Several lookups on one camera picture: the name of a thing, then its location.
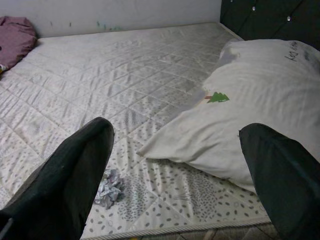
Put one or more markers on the paper ball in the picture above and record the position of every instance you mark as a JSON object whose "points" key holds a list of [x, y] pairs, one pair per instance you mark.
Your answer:
{"points": [[110, 187]]}

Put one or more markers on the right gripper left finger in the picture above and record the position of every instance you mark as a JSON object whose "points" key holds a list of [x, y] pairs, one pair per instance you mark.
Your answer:
{"points": [[57, 190]]}

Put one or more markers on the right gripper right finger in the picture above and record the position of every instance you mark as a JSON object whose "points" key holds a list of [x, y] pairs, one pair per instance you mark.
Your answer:
{"points": [[287, 185]]}

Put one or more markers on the white quilted mattress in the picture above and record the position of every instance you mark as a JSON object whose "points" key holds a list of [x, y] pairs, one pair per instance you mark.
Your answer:
{"points": [[125, 75]]}

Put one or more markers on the grey bed base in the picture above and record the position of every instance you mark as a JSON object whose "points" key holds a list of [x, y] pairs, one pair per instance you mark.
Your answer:
{"points": [[237, 234]]}

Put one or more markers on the white pillow with tree print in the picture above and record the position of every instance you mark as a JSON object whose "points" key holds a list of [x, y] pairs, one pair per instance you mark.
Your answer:
{"points": [[250, 112]]}

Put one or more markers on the purple cartoon print quilt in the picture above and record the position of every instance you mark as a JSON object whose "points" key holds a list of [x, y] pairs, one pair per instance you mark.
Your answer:
{"points": [[15, 42]]}

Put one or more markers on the black tufted headboard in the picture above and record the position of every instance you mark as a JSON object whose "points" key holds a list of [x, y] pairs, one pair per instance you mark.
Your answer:
{"points": [[262, 22]]}

